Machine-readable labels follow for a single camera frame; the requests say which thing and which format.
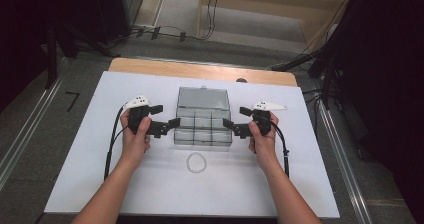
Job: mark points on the black stand base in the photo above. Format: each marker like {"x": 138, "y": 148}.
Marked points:
{"x": 293, "y": 63}

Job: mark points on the wooden table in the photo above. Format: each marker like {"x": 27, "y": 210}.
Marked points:
{"x": 186, "y": 69}

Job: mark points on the person's left hand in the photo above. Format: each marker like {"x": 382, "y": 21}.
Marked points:
{"x": 135, "y": 145}

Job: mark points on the clear grey divided plastic box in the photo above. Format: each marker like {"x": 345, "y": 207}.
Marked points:
{"x": 203, "y": 99}

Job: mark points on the small brown round object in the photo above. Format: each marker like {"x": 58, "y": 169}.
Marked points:
{"x": 241, "y": 80}

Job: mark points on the black curtain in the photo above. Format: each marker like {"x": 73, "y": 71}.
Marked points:
{"x": 383, "y": 67}
{"x": 20, "y": 34}

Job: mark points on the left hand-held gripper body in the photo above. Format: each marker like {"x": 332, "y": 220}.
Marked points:
{"x": 138, "y": 112}

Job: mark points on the person's right hand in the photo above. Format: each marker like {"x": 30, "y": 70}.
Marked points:
{"x": 265, "y": 147}

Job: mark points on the white board sheet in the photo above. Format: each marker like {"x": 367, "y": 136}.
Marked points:
{"x": 233, "y": 184}

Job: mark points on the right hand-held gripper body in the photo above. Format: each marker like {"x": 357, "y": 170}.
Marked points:
{"x": 261, "y": 117}

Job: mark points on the black tripod stand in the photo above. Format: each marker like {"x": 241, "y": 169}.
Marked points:
{"x": 51, "y": 57}

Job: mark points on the metal floor rail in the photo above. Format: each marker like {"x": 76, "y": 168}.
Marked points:
{"x": 345, "y": 167}
{"x": 28, "y": 130}

